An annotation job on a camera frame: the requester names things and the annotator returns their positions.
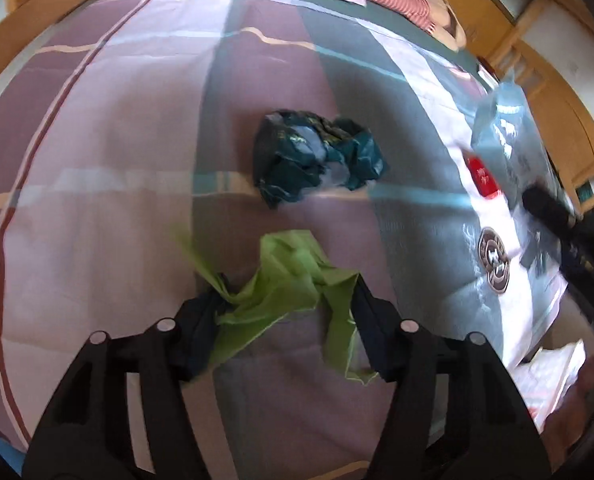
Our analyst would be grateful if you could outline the light green wrapper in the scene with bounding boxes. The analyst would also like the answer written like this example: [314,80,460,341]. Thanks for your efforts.
[177,230,376,385]

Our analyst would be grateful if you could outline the light blue clear plastic package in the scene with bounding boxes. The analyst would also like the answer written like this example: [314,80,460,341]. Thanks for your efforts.
[470,79,567,275]

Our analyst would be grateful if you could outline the dark teal bag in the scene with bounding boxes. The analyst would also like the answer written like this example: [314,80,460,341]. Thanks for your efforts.
[253,110,388,209]

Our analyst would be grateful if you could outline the red cigarette box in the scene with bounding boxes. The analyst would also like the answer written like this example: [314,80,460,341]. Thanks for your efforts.
[462,151,501,200]

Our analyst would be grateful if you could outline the white plastic trash bag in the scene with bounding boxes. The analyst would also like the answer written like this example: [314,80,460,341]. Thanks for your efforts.
[510,339,586,432]

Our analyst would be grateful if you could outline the person right hand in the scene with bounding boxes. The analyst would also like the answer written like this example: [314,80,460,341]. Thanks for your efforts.
[541,356,594,471]

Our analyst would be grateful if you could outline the plaid pink grey bedsheet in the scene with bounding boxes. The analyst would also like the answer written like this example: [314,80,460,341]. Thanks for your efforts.
[0,0,562,479]

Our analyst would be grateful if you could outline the red striped plush doll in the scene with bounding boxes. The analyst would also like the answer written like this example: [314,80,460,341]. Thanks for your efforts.
[369,0,467,52]

